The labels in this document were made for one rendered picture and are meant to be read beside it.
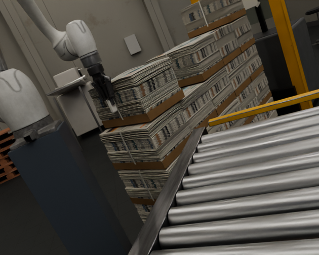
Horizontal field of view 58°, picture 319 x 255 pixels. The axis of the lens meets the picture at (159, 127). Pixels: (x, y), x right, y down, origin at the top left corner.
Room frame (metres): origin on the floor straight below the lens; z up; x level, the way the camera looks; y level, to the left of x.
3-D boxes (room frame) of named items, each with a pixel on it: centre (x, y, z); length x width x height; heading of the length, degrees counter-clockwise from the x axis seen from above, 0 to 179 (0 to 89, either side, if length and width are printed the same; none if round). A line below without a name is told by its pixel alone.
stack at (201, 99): (1.78, -0.22, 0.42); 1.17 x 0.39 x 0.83; 135
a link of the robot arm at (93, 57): (1.39, 0.16, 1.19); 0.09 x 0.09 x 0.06
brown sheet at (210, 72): (1.88, -0.32, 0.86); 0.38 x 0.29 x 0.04; 45
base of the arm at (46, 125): (1.13, 0.45, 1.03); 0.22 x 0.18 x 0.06; 6
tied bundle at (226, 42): (2.08, -0.52, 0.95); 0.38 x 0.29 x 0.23; 45
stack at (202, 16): (2.30, -0.73, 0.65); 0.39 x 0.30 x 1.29; 45
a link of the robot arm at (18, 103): (1.16, 0.46, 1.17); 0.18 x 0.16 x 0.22; 35
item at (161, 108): (1.42, -0.03, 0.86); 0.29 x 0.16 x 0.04; 132
